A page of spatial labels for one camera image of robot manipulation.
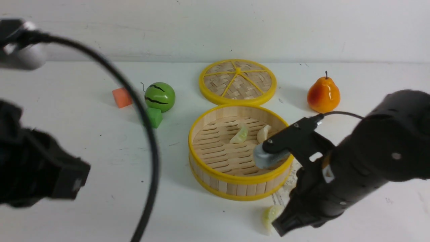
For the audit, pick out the orange foam cube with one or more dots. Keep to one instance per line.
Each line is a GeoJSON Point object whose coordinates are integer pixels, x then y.
{"type": "Point", "coordinates": [122, 98]}

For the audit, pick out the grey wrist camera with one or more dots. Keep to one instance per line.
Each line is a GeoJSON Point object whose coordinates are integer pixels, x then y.
{"type": "Point", "coordinates": [299, 140]}
{"type": "Point", "coordinates": [16, 51]}

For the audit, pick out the light green dumpling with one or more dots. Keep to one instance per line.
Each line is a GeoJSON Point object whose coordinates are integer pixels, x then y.
{"type": "Point", "coordinates": [240, 136]}

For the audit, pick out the bamboo steamer tray yellow rim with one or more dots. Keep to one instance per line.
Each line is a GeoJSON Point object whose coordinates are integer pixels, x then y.
{"type": "Point", "coordinates": [228, 170]}

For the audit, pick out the white dumpling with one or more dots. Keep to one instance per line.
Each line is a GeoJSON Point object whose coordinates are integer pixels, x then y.
{"type": "Point", "coordinates": [262, 135]}

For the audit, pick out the yellowish green dumpling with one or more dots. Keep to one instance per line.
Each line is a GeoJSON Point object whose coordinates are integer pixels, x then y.
{"type": "Point", "coordinates": [269, 215]}

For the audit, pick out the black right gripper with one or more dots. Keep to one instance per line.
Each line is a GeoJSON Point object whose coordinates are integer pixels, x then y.
{"type": "Point", "coordinates": [390, 144]}

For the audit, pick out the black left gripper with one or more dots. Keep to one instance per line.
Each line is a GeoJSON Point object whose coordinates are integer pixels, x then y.
{"type": "Point", "coordinates": [33, 166]}

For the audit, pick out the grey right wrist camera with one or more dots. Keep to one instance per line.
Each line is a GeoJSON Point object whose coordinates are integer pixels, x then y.
{"type": "Point", "coordinates": [299, 140]}

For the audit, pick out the green toy watermelon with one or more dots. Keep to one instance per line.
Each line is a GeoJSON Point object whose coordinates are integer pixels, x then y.
{"type": "Point", "coordinates": [159, 95]}

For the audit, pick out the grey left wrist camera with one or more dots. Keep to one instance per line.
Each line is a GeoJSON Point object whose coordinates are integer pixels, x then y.
{"type": "Point", "coordinates": [16, 51]}

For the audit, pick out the green foam cube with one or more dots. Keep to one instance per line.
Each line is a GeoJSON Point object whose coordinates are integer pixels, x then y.
{"type": "Point", "coordinates": [155, 117]}

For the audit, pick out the orange toy pear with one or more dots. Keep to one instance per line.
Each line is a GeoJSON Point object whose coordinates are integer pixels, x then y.
{"type": "Point", "coordinates": [324, 95]}

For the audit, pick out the bamboo steamer lid yellow rim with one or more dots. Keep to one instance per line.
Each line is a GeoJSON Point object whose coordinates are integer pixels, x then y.
{"type": "Point", "coordinates": [237, 81]}

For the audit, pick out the pale green dumpling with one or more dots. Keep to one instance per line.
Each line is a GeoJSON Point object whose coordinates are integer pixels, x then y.
{"type": "Point", "coordinates": [290, 185]}

